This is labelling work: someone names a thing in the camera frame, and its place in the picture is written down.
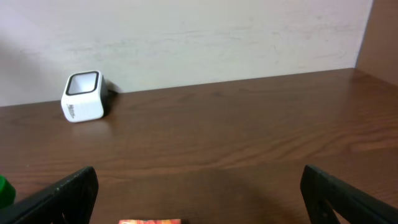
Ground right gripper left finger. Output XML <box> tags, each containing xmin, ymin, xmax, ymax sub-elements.
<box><xmin>1</xmin><ymin>166</ymin><xmax>99</xmax><ymax>224</ymax></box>

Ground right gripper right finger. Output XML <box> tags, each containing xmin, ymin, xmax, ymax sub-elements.
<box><xmin>300</xmin><ymin>165</ymin><xmax>397</xmax><ymax>224</ymax></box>

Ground small orange snack packet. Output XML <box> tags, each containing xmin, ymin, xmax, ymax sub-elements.
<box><xmin>119</xmin><ymin>219</ymin><xmax>183</xmax><ymax>224</ymax></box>

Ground green lid jar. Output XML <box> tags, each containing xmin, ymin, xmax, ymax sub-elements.
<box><xmin>0</xmin><ymin>175</ymin><xmax>16</xmax><ymax>209</ymax></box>

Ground white barcode scanner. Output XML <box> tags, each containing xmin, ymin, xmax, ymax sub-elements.
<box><xmin>61</xmin><ymin>70</ymin><xmax>108</xmax><ymax>123</ymax></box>

